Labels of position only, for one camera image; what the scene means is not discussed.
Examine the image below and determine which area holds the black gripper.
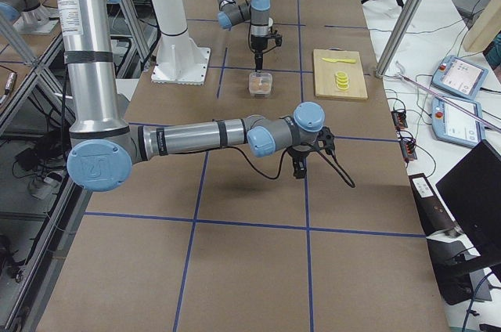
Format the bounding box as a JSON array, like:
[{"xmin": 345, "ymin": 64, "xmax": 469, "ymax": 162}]
[
  {"xmin": 250, "ymin": 30, "xmax": 283, "ymax": 72},
  {"xmin": 287, "ymin": 126, "xmax": 335, "ymax": 179}
]

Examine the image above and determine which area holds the black monitor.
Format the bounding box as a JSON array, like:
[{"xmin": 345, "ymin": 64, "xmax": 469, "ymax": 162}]
[{"xmin": 436, "ymin": 139, "xmax": 500, "ymax": 254}]

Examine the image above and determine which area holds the back lemon slice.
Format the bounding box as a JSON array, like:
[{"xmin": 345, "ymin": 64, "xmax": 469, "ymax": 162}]
[{"xmin": 335, "ymin": 71, "xmax": 348, "ymax": 78}]

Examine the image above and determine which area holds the bamboo cutting board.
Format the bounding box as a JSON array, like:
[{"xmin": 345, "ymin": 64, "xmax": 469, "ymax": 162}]
[{"xmin": 313, "ymin": 49, "xmax": 368, "ymax": 101}]

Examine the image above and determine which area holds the teach pendant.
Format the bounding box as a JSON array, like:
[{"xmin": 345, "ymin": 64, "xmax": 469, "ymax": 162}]
[
  {"xmin": 431, "ymin": 56, "xmax": 488, "ymax": 100},
  {"xmin": 431, "ymin": 97, "xmax": 485, "ymax": 148}
]

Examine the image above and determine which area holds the clear plastic egg box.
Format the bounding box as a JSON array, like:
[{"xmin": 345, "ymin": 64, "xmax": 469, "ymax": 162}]
[{"xmin": 248, "ymin": 72, "xmax": 273, "ymax": 97}]

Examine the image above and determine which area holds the upper teach pendant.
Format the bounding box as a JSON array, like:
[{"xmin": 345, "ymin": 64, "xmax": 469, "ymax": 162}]
[{"xmin": 431, "ymin": 56, "xmax": 488, "ymax": 100}]

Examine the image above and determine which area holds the small orange circuit board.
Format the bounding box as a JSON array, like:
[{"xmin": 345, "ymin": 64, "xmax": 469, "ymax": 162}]
[{"xmin": 391, "ymin": 110, "xmax": 408, "ymax": 131}]

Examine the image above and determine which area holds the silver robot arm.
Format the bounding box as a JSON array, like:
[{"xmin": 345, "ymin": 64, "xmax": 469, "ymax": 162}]
[
  {"xmin": 218, "ymin": 0, "xmax": 283, "ymax": 73},
  {"xmin": 57, "ymin": 0, "xmax": 341, "ymax": 192}
]

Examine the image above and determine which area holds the yellow plastic knife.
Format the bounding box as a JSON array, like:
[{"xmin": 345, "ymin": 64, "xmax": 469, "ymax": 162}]
[{"xmin": 321, "ymin": 57, "xmax": 357, "ymax": 64}]

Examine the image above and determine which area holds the black device with white label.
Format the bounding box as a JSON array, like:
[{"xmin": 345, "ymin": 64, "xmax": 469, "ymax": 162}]
[{"xmin": 409, "ymin": 173, "xmax": 455, "ymax": 236}]

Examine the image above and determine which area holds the lower teach pendant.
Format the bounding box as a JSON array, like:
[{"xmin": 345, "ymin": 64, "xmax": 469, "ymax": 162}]
[{"xmin": 431, "ymin": 97, "xmax": 485, "ymax": 148}]

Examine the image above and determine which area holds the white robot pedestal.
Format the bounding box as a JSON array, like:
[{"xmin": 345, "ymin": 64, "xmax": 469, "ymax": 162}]
[{"xmin": 152, "ymin": 0, "xmax": 211, "ymax": 85}]

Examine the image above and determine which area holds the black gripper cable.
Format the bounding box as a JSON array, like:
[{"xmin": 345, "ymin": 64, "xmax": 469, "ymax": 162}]
[{"xmin": 230, "ymin": 143, "xmax": 357, "ymax": 189}]

